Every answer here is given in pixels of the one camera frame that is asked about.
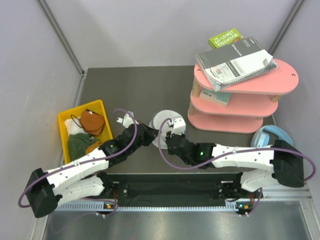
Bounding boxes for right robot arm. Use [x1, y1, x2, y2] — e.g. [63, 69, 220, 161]
[165, 134, 305, 198]

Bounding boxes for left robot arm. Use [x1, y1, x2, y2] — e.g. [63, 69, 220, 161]
[25, 121, 159, 218]

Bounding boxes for orange bra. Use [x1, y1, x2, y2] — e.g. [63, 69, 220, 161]
[79, 109, 105, 136]

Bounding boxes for yellow plastic bin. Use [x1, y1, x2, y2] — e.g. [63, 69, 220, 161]
[57, 99, 113, 164]

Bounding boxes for mustard yellow garment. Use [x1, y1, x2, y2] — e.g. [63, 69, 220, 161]
[85, 140, 103, 155]

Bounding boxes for green garment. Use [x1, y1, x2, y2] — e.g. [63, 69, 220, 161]
[67, 133, 94, 161]

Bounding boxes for white garment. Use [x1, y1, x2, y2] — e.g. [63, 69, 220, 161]
[64, 118, 87, 136]

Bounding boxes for teal paperback book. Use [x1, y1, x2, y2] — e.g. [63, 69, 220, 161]
[199, 88, 232, 107]

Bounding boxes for light blue headphones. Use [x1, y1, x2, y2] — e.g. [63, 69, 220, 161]
[250, 125, 295, 151]

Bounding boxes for pink three-tier shelf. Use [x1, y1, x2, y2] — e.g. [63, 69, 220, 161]
[187, 59, 299, 134]

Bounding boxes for grey spiral-bound manual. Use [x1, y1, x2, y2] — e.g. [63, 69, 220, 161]
[195, 36, 278, 92]

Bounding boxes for green treehouse book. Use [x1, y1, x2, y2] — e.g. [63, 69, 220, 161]
[208, 28, 244, 49]

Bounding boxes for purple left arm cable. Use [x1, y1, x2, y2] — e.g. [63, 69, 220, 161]
[18, 108, 138, 209]

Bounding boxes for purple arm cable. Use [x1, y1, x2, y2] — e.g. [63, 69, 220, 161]
[158, 118, 317, 182]
[18, 108, 138, 209]

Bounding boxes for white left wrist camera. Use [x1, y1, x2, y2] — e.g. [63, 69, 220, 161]
[116, 111, 137, 128]

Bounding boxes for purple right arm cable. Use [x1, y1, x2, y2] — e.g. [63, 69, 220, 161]
[158, 118, 317, 182]

